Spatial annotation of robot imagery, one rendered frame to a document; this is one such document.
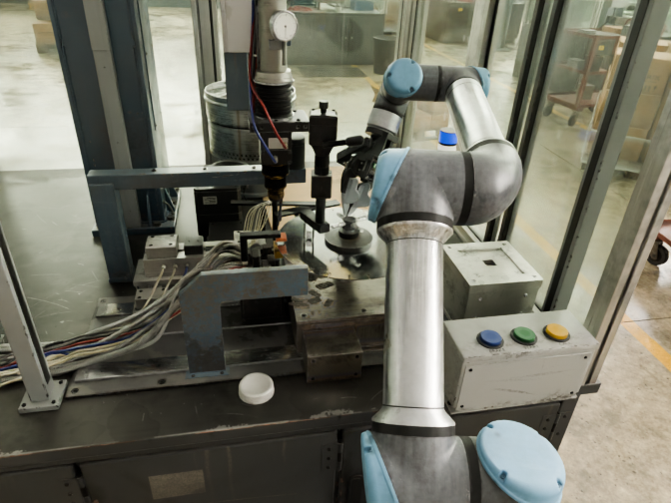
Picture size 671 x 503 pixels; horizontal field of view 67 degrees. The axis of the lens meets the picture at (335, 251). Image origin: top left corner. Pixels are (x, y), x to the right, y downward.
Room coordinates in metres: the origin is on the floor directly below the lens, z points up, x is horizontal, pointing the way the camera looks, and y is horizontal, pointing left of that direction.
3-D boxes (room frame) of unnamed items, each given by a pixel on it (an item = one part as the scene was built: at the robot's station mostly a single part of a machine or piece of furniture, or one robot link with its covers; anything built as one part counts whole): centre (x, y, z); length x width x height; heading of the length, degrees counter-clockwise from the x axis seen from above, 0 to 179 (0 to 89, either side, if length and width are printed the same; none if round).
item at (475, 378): (0.79, -0.37, 0.82); 0.28 x 0.11 x 0.15; 102
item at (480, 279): (1.04, -0.37, 0.82); 0.18 x 0.18 x 0.15; 12
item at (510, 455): (0.45, -0.25, 0.91); 0.13 x 0.12 x 0.14; 90
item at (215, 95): (1.74, 0.31, 0.93); 0.31 x 0.31 x 0.36
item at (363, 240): (1.03, -0.03, 0.96); 0.11 x 0.11 x 0.03
